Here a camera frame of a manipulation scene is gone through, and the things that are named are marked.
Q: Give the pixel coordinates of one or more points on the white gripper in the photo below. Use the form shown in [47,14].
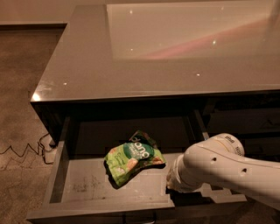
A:
[176,174]

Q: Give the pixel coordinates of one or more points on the grey drawer cabinet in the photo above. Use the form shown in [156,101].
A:
[132,59]

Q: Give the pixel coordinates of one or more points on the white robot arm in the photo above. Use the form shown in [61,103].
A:
[220,161]

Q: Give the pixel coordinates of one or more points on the green snack bag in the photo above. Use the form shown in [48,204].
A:
[124,161]

